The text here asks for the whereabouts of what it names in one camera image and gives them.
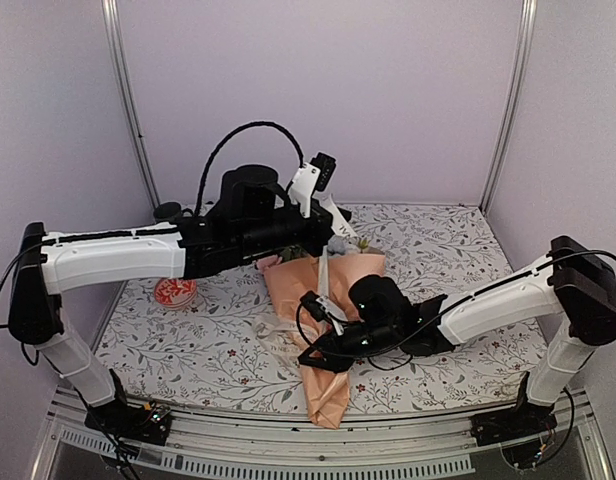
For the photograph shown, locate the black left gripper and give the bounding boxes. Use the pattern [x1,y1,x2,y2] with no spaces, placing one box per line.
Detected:
[236,198,351,258]

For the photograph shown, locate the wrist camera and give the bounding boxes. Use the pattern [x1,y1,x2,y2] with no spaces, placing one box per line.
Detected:
[300,291,348,336]
[287,152,337,218]

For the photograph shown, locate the beige wrapping paper sheet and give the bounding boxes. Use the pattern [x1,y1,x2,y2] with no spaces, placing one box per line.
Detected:
[262,252,387,429]

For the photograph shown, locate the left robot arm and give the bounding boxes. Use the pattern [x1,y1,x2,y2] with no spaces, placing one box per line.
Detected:
[6,161,334,434]

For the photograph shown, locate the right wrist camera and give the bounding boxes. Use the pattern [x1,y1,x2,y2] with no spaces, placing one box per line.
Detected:
[300,291,348,336]

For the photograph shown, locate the left aluminium frame post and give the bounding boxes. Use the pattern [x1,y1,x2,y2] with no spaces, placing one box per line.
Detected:
[101,0,161,209]

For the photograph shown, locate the red white patterned dish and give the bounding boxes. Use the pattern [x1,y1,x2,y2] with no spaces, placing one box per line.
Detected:
[154,279,197,310]

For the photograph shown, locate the right aluminium frame post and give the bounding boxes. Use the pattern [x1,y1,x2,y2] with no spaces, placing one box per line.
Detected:
[479,0,538,217]

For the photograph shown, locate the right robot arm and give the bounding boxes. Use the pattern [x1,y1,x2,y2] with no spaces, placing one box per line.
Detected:
[296,236,616,436]

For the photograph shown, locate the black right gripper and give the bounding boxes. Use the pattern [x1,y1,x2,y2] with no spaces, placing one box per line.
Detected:
[297,321,399,375]

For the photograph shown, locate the blue fake flower stem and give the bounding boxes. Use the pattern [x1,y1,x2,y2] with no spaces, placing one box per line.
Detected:
[327,236,359,256]

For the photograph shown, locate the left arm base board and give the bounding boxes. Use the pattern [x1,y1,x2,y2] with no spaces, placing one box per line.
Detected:
[85,400,172,446]

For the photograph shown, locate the white lace ribbon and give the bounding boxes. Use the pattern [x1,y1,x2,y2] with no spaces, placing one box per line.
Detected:
[252,194,357,361]

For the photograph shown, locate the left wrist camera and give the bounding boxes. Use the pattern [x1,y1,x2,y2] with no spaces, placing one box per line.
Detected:
[287,152,337,218]

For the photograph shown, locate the pale pink white flower stem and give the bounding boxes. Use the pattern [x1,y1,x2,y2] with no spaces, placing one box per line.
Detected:
[255,246,307,273]

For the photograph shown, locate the dark grey mug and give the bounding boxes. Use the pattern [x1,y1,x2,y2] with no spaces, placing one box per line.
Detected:
[153,201,193,223]

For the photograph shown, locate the aluminium frame post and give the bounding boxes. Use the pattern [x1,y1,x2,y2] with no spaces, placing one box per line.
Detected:
[101,0,161,209]
[479,0,538,217]

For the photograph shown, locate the right arm base board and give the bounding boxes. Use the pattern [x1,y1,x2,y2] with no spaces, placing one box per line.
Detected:
[470,408,557,470]

